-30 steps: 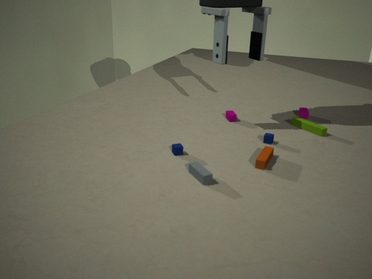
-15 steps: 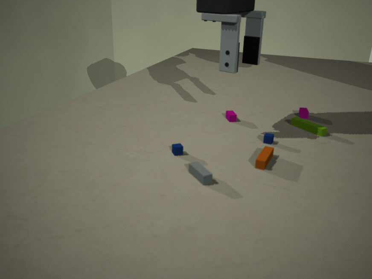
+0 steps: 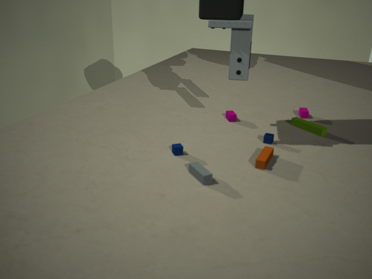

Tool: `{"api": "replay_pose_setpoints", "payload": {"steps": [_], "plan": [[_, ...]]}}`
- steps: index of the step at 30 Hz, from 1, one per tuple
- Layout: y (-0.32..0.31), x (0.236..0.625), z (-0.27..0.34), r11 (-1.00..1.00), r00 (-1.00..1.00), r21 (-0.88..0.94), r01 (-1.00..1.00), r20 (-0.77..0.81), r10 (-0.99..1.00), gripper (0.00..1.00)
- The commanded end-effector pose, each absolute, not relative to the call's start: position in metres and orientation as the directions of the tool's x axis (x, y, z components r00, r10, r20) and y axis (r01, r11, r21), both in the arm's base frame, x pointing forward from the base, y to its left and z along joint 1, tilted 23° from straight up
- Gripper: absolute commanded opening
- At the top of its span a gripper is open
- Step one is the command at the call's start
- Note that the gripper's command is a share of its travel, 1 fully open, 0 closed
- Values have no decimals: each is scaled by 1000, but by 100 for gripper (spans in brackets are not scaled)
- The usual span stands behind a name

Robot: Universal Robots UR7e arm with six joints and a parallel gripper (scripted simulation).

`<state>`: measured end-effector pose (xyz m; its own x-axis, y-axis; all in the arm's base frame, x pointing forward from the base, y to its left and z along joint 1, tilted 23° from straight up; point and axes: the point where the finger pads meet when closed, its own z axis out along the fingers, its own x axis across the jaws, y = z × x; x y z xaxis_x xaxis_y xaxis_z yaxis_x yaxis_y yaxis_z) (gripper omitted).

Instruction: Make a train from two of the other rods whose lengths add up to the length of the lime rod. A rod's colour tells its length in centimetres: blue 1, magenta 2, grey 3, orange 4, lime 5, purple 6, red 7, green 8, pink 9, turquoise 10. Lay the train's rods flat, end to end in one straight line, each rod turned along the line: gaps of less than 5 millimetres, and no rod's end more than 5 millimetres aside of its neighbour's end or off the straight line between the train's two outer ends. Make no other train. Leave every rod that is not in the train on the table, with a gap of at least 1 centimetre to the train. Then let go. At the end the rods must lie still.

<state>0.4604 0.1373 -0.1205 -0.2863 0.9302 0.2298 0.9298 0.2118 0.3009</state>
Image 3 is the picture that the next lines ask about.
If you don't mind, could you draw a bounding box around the magenta block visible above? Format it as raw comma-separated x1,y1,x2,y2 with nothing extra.
226,110,237,122
299,108,309,119

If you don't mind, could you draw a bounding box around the grey rectangular block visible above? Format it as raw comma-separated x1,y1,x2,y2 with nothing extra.
189,162,212,185

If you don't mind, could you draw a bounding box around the lime green rod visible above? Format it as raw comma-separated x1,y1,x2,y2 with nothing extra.
291,117,327,137

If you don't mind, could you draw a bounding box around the orange rectangular block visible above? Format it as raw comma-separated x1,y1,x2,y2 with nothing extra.
255,146,274,170

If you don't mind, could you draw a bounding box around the small blue cube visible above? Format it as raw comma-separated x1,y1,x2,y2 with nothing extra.
263,133,274,144
172,143,183,156

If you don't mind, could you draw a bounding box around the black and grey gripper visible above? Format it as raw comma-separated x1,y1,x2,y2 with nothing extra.
199,0,254,81

